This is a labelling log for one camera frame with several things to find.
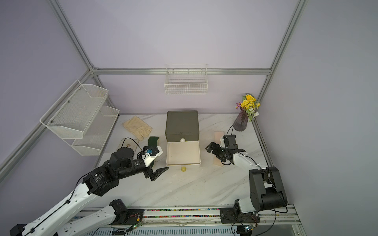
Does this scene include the pink sponge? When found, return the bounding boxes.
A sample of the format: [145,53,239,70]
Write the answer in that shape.
[214,131,225,145]
[213,156,223,167]

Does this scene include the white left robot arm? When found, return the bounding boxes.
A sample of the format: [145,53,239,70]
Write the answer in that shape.
[10,146,167,236]

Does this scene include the olive three-drawer cabinet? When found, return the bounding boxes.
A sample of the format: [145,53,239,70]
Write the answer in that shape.
[165,110,199,142]

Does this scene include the purple glass vase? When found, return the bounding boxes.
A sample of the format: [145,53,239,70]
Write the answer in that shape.
[233,108,249,132]

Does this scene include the beige rubber glove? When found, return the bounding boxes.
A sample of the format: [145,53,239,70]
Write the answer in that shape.
[123,116,152,141]

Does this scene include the yellow artificial flowers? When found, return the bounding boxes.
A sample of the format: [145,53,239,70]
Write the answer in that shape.
[236,93,261,122]

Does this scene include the white two-tier mesh shelf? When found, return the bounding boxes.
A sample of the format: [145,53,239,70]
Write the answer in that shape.
[39,80,119,156]

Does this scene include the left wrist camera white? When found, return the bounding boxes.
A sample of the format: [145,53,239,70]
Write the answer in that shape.
[142,146,163,167]

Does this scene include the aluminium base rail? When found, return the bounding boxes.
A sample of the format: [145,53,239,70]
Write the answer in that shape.
[63,206,306,236]

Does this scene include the white wire wall basket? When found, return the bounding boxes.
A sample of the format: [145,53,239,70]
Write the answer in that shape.
[164,64,208,95]

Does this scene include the aluminium frame profile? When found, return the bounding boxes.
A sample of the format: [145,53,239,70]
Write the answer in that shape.
[92,68,271,75]

